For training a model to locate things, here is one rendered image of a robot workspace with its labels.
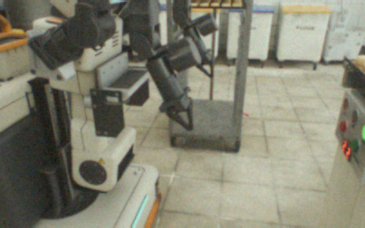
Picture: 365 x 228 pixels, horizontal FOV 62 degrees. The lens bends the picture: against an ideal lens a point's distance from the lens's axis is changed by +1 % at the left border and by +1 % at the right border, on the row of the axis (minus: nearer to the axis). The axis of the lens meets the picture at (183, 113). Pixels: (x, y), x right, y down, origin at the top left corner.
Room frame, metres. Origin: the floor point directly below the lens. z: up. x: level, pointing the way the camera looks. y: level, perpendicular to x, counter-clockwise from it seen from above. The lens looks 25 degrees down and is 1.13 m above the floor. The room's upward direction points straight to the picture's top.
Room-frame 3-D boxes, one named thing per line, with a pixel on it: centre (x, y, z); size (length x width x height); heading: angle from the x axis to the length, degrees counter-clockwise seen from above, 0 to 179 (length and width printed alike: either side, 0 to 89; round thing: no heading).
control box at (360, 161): (0.67, -0.43, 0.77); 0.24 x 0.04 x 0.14; 169
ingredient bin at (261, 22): (4.15, -0.86, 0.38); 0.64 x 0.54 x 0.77; 170
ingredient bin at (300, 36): (4.04, -1.51, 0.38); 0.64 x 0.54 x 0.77; 168
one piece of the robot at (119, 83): (0.97, 0.21, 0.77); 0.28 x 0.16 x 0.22; 169
